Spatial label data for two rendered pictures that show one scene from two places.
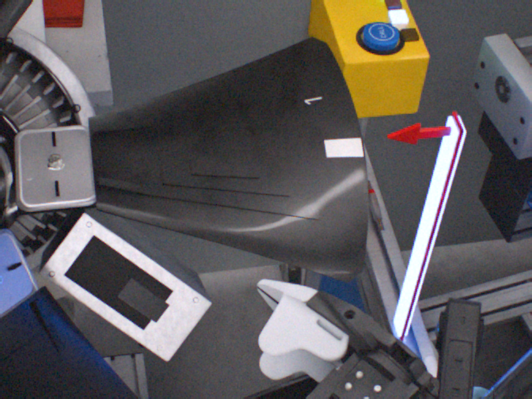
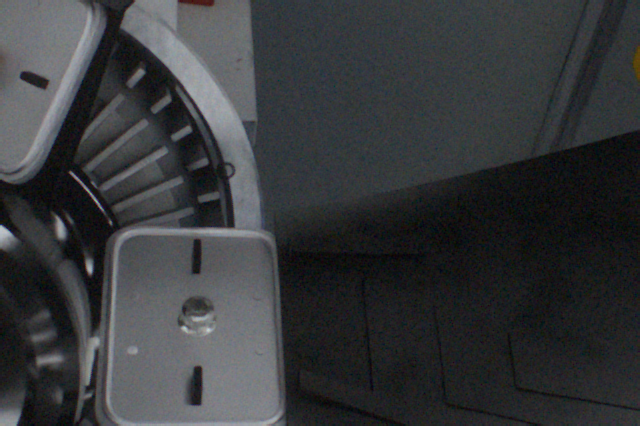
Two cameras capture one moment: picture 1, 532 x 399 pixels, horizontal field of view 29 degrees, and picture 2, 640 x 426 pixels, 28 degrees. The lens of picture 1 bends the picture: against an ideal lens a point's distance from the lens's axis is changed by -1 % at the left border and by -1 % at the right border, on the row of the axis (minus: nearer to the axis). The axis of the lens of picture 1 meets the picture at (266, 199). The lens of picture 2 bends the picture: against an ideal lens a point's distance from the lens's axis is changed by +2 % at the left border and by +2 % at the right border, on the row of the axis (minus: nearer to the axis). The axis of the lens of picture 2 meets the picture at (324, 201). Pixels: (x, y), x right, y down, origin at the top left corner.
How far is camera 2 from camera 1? 42 cm
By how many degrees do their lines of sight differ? 2
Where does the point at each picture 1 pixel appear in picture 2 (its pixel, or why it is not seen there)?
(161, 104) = (439, 201)
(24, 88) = (133, 125)
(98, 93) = not seen: hidden behind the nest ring
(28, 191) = (128, 383)
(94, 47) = (232, 43)
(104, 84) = (244, 110)
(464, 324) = not seen: outside the picture
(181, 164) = (491, 356)
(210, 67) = (395, 95)
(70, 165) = (229, 324)
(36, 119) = (151, 196)
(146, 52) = (299, 59)
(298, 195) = not seen: outside the picture
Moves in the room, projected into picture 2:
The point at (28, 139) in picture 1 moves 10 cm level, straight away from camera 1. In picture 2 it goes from (138, 250) to (122, 66)
